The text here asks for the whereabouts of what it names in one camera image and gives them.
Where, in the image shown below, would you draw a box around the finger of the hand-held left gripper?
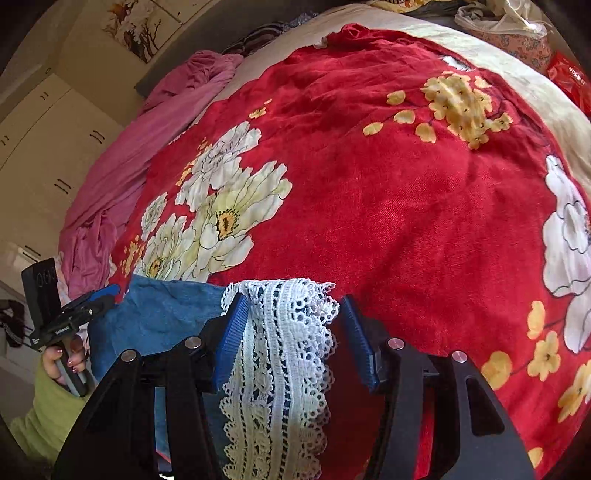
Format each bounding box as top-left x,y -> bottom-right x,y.
60,295 -> 115,322
85,285 -> 122,305

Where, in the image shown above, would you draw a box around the striped pillow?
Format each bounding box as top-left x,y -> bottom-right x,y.
225,23 -> 297,57

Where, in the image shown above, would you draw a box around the white curtain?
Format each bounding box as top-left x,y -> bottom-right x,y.
455,0 -> 557,38

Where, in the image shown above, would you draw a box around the red packet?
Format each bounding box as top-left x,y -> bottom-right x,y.
546,51 -> 591,117

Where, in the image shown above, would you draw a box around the person's left forearm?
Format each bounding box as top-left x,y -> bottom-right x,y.
9,364 -> 90,462

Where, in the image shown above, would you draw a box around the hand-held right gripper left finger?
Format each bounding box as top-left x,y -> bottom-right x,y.
53,293 -> 250,480

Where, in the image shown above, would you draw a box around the cream wardrobe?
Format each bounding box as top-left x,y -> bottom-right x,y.
0,69 -> 126,278

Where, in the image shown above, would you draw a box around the dark object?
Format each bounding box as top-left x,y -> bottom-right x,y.
0,299 -> 27,350

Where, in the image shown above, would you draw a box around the purple floral cloth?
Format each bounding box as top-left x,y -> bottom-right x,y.
285,11 -> 320,29

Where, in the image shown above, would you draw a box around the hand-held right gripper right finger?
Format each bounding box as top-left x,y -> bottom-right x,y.
339,295 -> 536,480

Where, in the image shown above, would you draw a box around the grey headboard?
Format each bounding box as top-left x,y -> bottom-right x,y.
134,11 -> 319,99

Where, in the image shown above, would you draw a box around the pink floral cloth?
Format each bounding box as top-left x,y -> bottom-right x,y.
479,27 -> 556,75

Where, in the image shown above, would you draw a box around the person's left hand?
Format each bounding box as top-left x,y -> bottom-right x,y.
42,338 -> 89,385

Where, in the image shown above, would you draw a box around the red floral blanket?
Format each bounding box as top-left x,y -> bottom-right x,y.
108,25 -> 591,480

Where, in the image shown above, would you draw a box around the wall picture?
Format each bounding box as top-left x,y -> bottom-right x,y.
102,0 -> 225,64

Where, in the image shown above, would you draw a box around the pink bed sheet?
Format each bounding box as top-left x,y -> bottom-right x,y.
60,51 -> 245,301

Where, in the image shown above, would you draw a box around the blue denim pants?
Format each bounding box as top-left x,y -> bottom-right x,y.
87,276 -> 342,480

